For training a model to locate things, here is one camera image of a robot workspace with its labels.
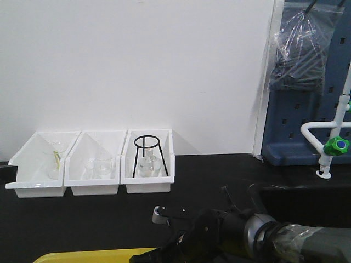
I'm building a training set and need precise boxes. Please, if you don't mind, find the small glass beaker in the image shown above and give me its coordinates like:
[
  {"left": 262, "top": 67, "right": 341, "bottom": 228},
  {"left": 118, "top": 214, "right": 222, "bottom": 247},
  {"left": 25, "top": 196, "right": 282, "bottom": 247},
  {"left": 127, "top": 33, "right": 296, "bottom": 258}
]
[{"left": 83, "top": 160, "right": 95, "bottom": 180}]

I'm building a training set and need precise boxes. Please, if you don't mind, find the black lab sink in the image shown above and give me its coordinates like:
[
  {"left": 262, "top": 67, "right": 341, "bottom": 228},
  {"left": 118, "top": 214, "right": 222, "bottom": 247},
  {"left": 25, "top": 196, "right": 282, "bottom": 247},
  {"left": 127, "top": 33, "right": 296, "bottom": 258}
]
[{"left": 248, "top": 184, "right": 350, "bottom": 228}]

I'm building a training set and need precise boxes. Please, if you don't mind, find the white storage bin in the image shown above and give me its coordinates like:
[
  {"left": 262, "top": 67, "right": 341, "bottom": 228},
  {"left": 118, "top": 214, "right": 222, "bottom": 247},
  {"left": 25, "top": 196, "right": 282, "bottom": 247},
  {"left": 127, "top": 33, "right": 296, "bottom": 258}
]
[
  {"left": 64, "top": 130, "right": 127, "bottom": 196},
  {"left": 5, "top": 131, "right": 81, "bottom": 198},
  {"left": 120, "top": 129, "right": 175, "bottom": 193}
]

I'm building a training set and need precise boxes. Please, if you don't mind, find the right white storage bin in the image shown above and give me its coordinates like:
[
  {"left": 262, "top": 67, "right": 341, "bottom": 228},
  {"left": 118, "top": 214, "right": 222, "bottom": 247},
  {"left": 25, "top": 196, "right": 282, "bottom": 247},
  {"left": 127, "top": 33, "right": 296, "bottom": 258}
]
[{"left": 120, "top": 129, "right": 175, "bottom": 193}]

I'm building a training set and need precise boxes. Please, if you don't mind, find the left white storage bin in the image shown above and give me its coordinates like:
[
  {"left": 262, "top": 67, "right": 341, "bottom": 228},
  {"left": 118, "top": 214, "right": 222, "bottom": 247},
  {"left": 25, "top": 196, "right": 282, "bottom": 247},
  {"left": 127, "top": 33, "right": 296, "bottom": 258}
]
[{"left": 5, "top": 131, "right": 81, "bottom": 198}]

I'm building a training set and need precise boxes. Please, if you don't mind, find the blue pegboard drying rack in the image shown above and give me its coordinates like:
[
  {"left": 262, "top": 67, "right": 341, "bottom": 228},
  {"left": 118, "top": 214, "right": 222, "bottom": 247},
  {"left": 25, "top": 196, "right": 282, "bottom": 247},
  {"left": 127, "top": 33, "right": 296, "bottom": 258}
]
[{"left": 261, "top": 1, "right": 350, "bottom": 166}]

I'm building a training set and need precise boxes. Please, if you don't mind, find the white lab faucet green knob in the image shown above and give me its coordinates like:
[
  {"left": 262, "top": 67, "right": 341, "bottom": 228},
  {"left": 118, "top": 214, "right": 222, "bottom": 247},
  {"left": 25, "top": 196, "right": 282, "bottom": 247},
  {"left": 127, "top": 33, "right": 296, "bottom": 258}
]
[{"left": 300, "top": 71, "right": 350, "bottom": 179}]

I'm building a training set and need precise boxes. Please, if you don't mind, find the large glass beaker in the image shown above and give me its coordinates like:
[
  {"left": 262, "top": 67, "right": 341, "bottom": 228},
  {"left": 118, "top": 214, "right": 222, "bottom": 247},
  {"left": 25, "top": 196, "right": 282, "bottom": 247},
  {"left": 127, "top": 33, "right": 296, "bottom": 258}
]
[{"left": 93, "top": 152, "right": 112, "bottom": 179}]

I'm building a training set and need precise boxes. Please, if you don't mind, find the glass stoppered flask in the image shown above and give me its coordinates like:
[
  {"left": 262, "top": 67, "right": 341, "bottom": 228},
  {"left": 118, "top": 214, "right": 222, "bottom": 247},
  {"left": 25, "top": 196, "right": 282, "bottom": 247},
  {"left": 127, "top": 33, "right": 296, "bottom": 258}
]
[{"left": 138, "top": 150, "right": 162, "bottom": 178}]

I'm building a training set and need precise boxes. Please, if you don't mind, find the clear plastic bag of pegs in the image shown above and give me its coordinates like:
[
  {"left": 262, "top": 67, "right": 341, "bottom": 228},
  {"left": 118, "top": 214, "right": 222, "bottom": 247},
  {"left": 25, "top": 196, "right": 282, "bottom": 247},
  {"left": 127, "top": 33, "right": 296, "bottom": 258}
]
[{"left": 268, "top": 1, "right": 345, "bottom": 94}]

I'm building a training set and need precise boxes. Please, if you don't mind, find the black wire tripod stand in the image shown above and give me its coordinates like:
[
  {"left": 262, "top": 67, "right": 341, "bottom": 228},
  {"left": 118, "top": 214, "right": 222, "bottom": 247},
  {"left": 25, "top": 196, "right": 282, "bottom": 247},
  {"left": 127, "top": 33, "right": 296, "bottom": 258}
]
[{"left": 132, "top": 135, "right": 169, "bottom": 178}]

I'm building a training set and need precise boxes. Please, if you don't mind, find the middle white storage bin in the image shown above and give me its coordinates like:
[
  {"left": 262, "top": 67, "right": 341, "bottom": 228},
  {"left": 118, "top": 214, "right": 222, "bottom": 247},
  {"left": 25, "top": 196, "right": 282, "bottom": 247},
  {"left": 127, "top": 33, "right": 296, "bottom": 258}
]
[{"left": 64, "top": 130, "right": 127, "bottom": 196}]

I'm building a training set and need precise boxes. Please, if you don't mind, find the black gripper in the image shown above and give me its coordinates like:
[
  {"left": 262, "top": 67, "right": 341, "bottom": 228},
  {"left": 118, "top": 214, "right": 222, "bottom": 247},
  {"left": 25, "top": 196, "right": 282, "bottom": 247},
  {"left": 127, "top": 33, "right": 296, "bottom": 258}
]
[{"left": 129, "top": 209, "right": 227, "bottom": 262}]

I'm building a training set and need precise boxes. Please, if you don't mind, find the yellow plastic tray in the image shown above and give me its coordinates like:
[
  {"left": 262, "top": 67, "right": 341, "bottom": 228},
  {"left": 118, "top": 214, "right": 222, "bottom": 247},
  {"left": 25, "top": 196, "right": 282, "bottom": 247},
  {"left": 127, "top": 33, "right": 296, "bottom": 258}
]
[{"left": 34, "top": 248, "right": 155, "bottom": 262}]

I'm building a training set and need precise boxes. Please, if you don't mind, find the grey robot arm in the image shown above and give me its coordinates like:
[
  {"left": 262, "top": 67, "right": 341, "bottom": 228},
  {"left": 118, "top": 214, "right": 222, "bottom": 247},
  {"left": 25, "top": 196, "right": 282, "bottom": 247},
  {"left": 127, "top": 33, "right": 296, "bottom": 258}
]
[{"left": 129, "top": 209, "right": 350, "bottom": 262}]

